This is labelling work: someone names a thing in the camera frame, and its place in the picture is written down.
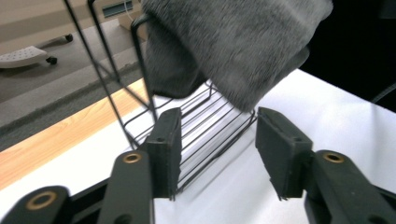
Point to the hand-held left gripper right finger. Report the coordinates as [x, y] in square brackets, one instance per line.
[283, 152]

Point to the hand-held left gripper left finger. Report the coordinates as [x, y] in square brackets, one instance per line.
[165, 149]

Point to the dark grey towel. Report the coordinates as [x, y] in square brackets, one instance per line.
[236, 46]

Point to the wooden table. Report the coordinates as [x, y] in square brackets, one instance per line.
[62, 137]

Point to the white chair base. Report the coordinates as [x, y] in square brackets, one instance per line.
[21, 57]

